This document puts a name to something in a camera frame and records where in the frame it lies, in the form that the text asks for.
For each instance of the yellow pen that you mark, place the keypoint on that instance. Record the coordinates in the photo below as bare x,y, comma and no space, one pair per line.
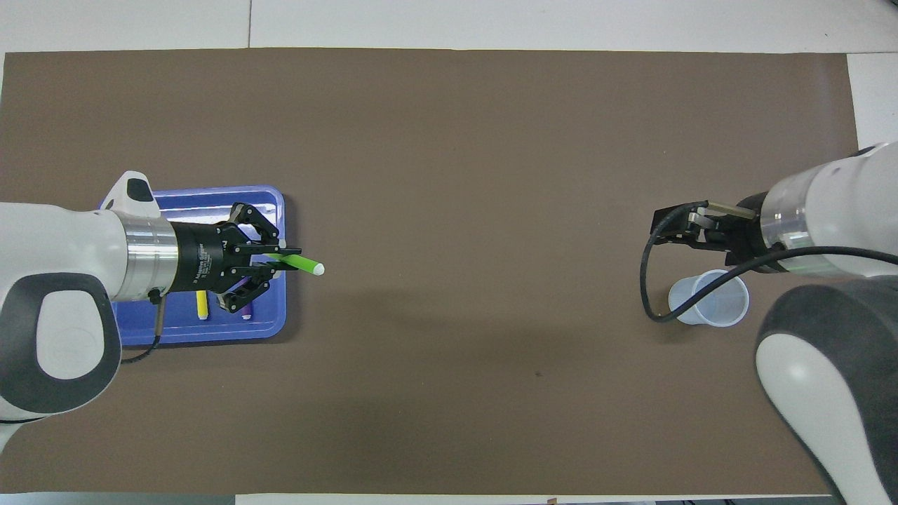
202,305

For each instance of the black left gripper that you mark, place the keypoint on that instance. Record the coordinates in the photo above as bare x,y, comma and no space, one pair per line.
203,258

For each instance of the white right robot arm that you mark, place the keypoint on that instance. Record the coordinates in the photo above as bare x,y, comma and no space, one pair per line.
828,365

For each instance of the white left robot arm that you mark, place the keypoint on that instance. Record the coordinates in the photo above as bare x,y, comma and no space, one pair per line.
63,280

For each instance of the blue plastic tray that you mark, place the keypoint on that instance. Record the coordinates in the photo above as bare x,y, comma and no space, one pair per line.
189,330

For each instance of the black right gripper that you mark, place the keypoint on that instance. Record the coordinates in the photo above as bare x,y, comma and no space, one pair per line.
745,235

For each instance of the brown table mat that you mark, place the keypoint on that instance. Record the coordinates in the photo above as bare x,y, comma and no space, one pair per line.
449,140

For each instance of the purple pen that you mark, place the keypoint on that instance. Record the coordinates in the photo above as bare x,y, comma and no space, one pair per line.
247,312

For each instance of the translucent plastic cup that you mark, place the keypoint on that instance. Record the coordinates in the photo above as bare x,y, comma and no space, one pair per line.
722,305

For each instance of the green pen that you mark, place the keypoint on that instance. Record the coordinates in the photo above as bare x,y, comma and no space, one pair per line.
305,265

